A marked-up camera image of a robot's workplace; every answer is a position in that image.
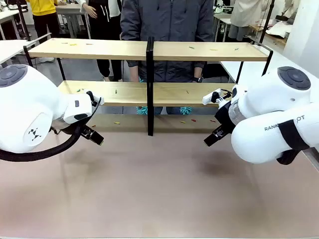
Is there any left arm black cable sleeve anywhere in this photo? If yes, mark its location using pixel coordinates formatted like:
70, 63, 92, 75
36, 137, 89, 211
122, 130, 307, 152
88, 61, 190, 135
0, 97, 102, 162

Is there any bystander in yellow jacket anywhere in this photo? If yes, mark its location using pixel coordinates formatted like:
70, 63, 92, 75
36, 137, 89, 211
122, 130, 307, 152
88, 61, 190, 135
26, 0, 60, 63

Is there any two-tier wooden shelf black frame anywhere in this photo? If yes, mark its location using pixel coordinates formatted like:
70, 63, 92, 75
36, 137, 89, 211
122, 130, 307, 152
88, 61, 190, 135
23, 37, 155, 136
146, 36, 274, 136

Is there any teal chenille duster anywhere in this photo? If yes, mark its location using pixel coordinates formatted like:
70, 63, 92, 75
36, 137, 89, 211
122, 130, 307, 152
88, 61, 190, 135
179, 76, 204, 115
136, 76, 148, 116

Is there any right arm black cable sleeve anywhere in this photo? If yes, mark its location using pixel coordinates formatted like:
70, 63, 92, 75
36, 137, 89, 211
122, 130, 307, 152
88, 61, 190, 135
276, 119, 311, 165

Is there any hand of white-jacket bystander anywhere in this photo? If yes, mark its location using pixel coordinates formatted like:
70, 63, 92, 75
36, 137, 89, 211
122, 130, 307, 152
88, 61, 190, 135
83, 2, 98, 18

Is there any background work desk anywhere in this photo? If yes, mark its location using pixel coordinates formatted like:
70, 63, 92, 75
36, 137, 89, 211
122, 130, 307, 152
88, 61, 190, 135
214, 12, 236, 43
56, 4, 90, 39

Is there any arm black cable sleeve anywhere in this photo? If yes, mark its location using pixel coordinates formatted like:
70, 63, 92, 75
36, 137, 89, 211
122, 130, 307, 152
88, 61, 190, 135
0, 97, 102, 162
276, 119, 311, 165

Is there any person's left hand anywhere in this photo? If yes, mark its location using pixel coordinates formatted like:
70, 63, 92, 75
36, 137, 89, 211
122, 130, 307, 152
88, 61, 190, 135
194, 67, 204, 83

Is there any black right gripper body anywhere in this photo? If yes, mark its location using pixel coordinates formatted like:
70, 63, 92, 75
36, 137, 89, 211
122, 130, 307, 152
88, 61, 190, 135
214, 101, 236, 133

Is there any bystander in white jacket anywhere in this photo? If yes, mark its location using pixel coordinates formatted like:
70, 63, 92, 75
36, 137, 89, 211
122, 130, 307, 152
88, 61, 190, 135
79, 0, 123, 82

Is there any person in grey jacket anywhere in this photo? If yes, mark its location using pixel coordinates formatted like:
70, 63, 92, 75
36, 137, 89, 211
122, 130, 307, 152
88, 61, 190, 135
119, 0, 215, 116

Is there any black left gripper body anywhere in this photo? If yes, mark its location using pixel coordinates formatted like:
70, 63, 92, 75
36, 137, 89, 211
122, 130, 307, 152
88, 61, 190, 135
73, 119, 93, 138

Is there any bystander in light coat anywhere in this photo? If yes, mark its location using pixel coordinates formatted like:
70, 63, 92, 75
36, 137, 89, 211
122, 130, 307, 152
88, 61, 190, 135
228, 0, 265, 42

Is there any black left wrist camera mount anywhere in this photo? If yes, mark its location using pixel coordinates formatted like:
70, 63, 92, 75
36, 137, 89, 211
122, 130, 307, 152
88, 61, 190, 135
86, 91, 98, 108

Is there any person's right hand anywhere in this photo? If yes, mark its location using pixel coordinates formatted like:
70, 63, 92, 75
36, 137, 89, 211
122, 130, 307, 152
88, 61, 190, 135
129, 66, 140, 83

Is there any black stand pole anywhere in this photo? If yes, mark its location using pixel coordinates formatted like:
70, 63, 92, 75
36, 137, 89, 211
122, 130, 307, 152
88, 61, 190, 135
259, 0, 276, 44
16, 0, 32, 42

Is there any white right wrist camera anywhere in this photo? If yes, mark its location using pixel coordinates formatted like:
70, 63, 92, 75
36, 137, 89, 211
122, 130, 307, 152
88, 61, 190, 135
202, 89, 225, 106

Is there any white side table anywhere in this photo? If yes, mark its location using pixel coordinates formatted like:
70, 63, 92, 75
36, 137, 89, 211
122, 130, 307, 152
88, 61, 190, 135
0, 39, 38, 67
220, 61, 282, 84

